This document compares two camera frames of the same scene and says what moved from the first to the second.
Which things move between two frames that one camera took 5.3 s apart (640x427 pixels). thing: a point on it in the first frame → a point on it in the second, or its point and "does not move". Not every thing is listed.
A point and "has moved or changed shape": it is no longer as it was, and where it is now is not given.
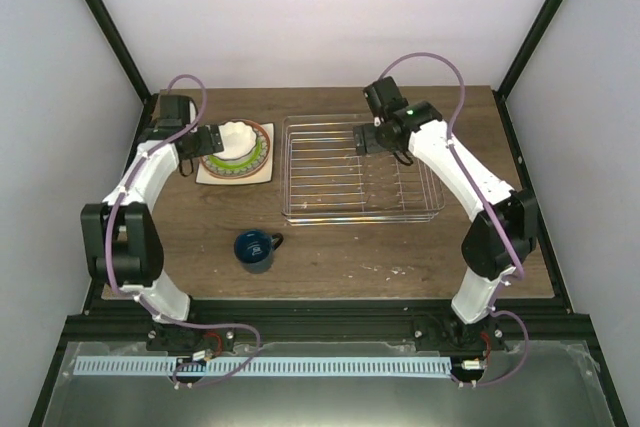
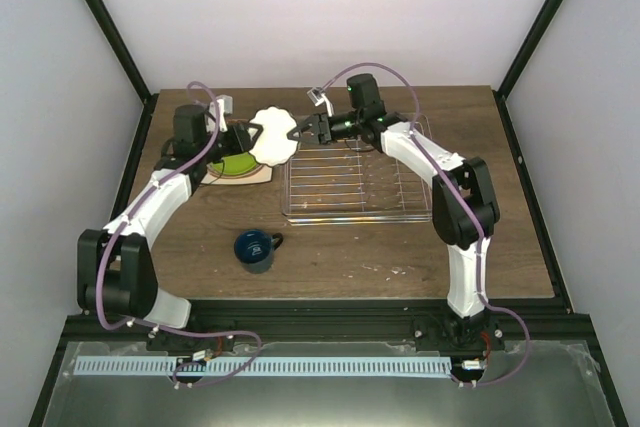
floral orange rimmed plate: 218,170 → 261,173
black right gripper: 364,132 → 322,133
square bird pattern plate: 263,174 does not move
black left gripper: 205,145 → 240,134
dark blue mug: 254,250 does not move
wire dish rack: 324,182 does not move
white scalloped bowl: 238,139 has moved or changed shape
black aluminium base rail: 245,322 does not move
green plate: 243,162 does not move
